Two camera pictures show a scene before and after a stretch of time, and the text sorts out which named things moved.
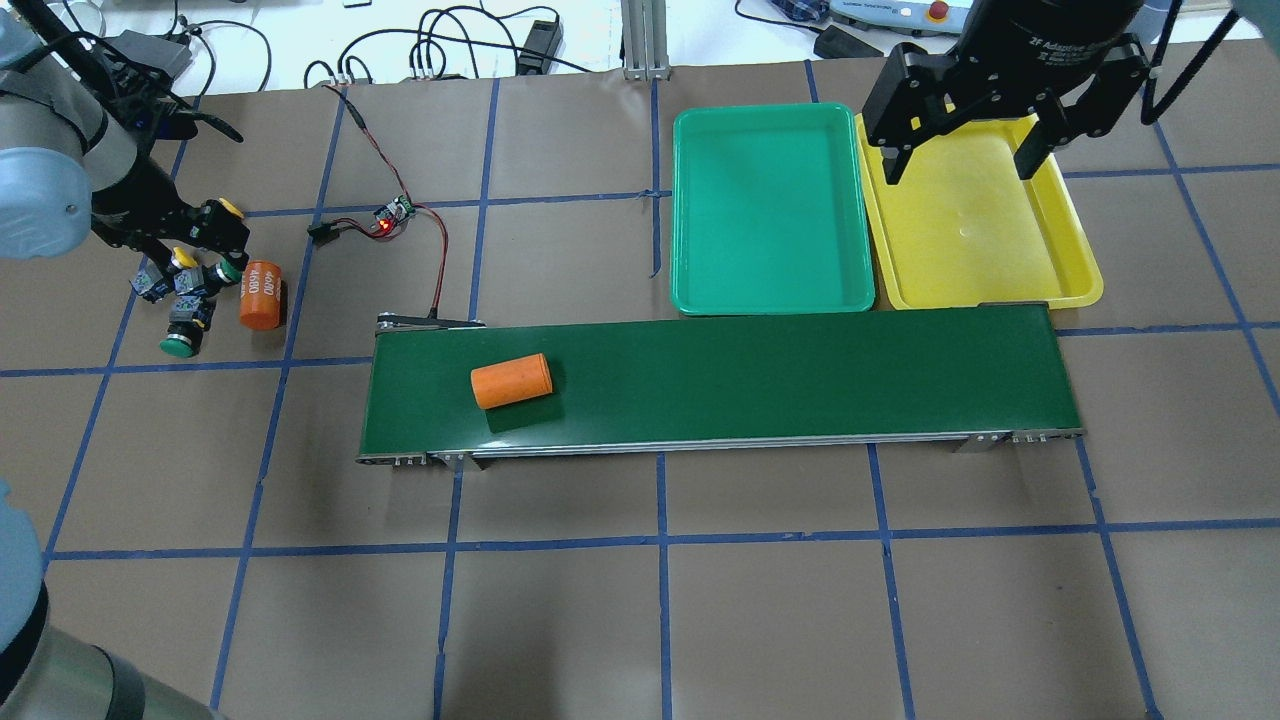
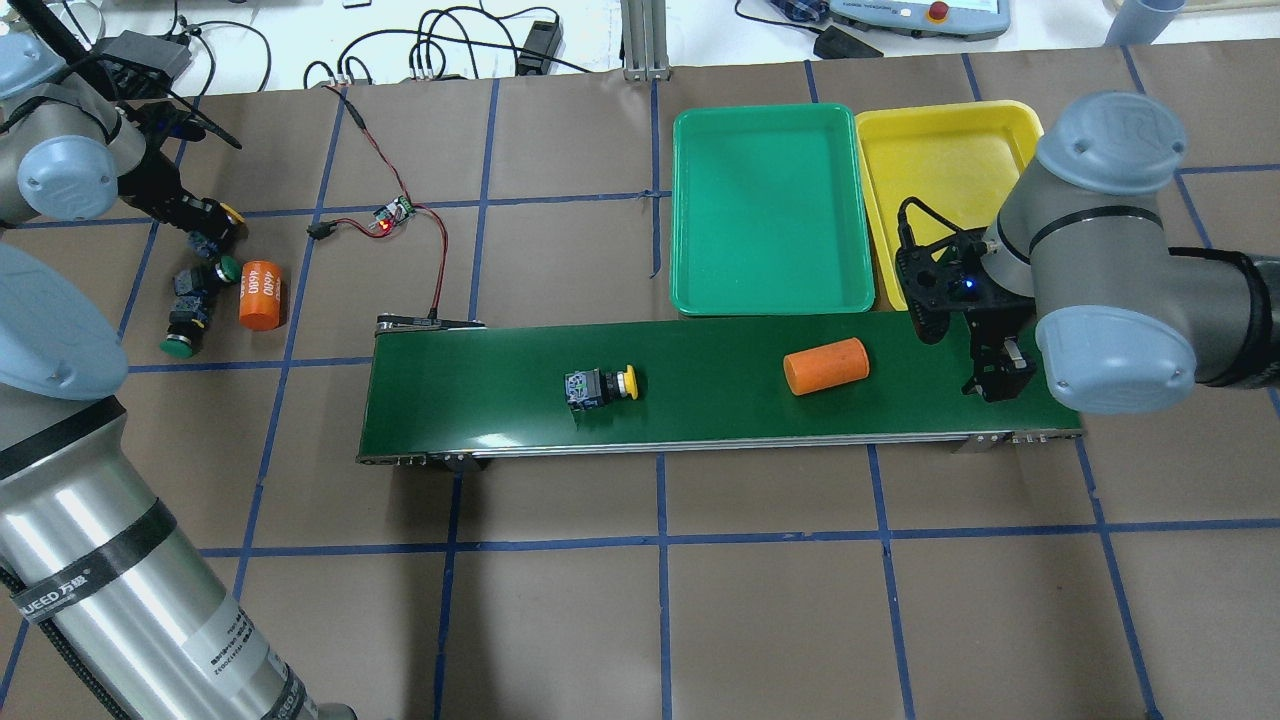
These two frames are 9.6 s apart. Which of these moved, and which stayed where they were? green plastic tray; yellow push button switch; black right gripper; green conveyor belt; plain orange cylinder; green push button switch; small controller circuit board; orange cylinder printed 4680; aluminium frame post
Moved: plain orange cylinder; black right gripper; yellow push button switch
Stayed: aluminium frame post; small controller circuit board; green conveyor belt; green push button switch; orange cylinder printed 4680; green plastic tray
